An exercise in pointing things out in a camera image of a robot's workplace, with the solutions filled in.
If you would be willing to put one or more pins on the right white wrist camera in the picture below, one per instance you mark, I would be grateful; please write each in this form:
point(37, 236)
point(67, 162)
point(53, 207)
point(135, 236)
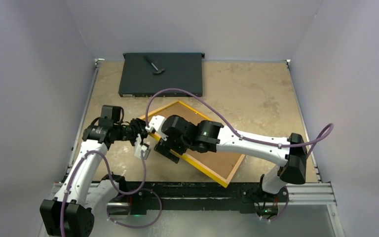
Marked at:
point(155, 124)

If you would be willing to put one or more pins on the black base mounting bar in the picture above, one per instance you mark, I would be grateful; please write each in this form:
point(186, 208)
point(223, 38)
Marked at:
point(244, 197)

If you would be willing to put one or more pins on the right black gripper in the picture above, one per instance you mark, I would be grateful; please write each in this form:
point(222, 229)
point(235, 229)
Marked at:
point(165, 146)

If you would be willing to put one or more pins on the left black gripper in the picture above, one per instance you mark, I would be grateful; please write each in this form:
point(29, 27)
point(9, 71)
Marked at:
point(139, 126)

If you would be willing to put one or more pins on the small black hammer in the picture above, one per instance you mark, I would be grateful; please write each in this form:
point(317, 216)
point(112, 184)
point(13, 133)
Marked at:
point(157, 71)

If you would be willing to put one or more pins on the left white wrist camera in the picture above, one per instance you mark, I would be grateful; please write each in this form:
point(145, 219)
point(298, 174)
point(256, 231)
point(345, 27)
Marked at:
point(141, 149)

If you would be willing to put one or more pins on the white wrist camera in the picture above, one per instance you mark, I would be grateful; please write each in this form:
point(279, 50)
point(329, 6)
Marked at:
point(155, 124)
point(141, 149)

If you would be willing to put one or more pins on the black flat box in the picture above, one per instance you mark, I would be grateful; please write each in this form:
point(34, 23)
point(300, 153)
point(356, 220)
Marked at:
point(182, 70)

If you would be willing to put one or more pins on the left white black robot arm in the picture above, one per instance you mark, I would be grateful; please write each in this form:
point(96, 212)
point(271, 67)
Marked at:
point(71, 212)

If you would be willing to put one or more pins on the yellow wooden picture frame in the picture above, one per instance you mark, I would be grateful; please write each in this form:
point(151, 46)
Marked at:
point(206, 170)

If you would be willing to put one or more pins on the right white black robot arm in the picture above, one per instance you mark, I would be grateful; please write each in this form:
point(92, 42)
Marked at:
point(287, 154)

